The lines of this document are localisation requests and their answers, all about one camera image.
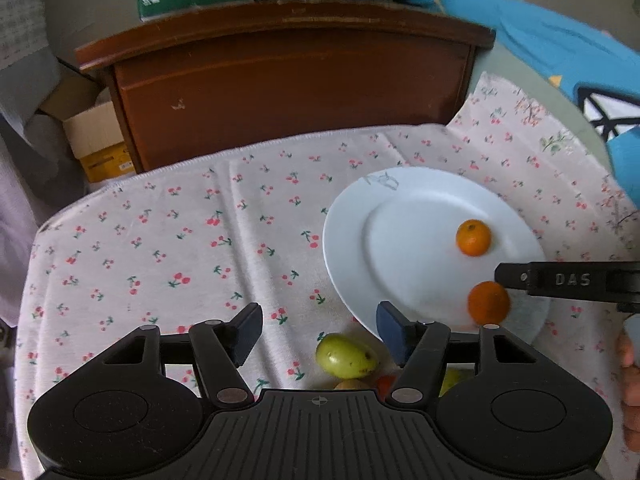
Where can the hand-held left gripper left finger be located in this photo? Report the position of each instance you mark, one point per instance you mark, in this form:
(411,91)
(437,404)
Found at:
(247,332)

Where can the brown round fruit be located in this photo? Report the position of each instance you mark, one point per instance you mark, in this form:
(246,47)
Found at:
(350,385)

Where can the lilac checked cloth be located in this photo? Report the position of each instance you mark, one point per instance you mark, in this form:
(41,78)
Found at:
(20,210)

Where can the white plate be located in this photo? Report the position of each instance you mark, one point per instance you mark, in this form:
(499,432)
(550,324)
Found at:
(415,240)

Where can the beige checked cloth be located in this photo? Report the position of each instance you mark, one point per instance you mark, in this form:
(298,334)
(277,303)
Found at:
(20,10)

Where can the open yellow cardboard box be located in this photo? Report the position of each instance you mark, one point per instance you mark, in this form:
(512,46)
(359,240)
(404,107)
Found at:
(100,140)

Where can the red tomato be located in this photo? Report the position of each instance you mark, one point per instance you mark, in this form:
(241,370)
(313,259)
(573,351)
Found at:
(384,385)

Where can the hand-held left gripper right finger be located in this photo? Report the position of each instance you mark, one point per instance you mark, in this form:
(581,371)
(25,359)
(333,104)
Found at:
(390,330)

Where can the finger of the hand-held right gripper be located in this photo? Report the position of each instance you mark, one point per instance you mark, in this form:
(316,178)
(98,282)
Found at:
(510,276)

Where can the cherry print tablecloth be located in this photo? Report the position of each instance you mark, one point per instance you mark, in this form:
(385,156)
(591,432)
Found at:
(200,240)

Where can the green oval fruit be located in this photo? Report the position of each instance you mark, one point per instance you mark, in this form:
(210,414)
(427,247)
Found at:
(346,355)

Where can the person's right hand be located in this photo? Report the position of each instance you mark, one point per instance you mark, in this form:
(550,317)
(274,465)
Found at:
(627,355)

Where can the small orange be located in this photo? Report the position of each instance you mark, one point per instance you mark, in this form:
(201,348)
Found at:
(473,237)
(488,302)

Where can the blue cartoon blanket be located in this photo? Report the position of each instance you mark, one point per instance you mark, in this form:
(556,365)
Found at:
(550,45)

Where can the green round fruit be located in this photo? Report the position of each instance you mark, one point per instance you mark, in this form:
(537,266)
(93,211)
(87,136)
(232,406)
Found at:
(452,379)

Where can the grey-green bed sheet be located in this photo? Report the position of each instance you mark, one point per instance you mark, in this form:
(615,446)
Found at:
(505,57)

